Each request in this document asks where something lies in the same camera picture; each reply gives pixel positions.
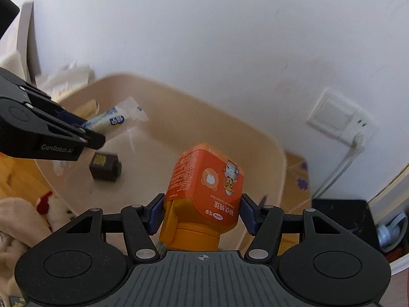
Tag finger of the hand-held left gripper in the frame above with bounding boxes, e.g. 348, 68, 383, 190
26, 102, 107, 150
18, 82, 88, 129

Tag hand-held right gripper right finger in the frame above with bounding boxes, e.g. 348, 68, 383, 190
241, 193, 348, 262

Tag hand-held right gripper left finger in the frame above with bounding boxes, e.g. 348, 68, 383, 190
64, 193, 167, 264

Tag white blue tube packet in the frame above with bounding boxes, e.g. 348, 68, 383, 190
84, 96, 149, 135

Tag orange bottle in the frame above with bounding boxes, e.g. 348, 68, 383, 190
159, 144, 246, 251

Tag pink knit hat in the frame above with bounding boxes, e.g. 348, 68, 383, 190
0, 198, 52, 296

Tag beige storage bin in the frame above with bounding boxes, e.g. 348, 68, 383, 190
33, 73, 288, 250

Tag wooden desk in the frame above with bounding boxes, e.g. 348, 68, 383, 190
0, 152, 64, 218

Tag clear plastic wrapper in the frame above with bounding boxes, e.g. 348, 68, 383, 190
53, 159, 75, 180

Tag small dark box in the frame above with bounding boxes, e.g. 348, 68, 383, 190
89, 152, 123, 183

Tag large open tissue pack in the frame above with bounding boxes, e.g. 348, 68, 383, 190
37, 63, 95, 99

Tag red white plush clip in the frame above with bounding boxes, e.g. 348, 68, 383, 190
36, 191, 76, 231

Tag grey panel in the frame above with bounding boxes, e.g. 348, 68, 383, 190
17, 3, 43, 82

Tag dark object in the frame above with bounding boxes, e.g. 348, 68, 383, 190
0, 0, 20, 40

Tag light blue headphones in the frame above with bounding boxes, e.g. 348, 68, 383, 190
376, 212, 408, 253

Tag white plug cable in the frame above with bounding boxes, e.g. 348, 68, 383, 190
314, 132, 367, 199

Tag white wall socket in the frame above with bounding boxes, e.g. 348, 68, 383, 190
306, 89, 379, 142

